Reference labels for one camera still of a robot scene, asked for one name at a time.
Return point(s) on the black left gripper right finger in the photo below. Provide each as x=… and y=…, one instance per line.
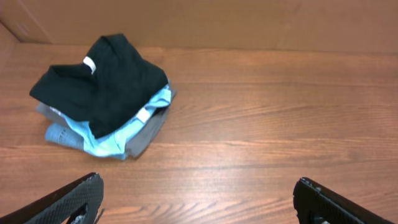
x=316, y=204

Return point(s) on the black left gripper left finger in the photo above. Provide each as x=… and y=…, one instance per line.
x=78, y=202

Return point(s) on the black t-shirt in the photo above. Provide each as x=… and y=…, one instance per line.
x=107, y=96

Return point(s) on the blue denim folded jeans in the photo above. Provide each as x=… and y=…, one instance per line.
x=64, y=136

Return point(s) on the light blue printed t-shirt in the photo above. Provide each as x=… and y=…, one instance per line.
x=124, y=130

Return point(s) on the grey folded garment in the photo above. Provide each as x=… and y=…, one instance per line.
x=146, y=133

